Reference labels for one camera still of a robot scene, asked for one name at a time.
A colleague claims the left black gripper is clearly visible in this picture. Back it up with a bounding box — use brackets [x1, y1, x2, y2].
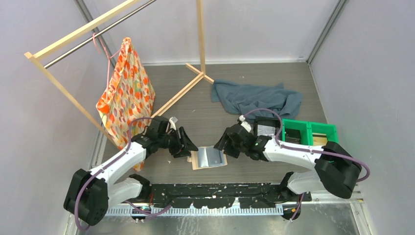
[158, 127, 198, 158]

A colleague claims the beige leather card holder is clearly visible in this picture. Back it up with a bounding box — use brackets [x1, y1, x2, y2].
[187, 146, 228, 170]

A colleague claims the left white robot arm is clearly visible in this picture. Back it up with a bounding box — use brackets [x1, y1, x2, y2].
[63, 116, 198, 231]

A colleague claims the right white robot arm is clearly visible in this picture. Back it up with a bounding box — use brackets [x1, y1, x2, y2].
[214, 123, 363, 201]

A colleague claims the black tray with cards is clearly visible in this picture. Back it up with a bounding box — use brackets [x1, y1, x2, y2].
[254, 117, 282, 140]

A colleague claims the blue grey cloth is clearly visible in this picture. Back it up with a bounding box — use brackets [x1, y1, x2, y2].
[211, 79, 303, 122]

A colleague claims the green plastic bin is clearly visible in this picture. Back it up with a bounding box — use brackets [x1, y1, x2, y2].
[281, 119, 339, 146]

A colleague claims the orange floral fabric bag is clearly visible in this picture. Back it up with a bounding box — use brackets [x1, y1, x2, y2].
[95, 37, 156, 172]

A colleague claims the metal hanging rod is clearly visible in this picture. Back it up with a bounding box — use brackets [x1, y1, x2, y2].
[44, 0, 156, 69]

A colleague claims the wooden clothes rack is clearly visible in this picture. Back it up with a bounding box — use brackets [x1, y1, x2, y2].
[24, 0, 215, 146]

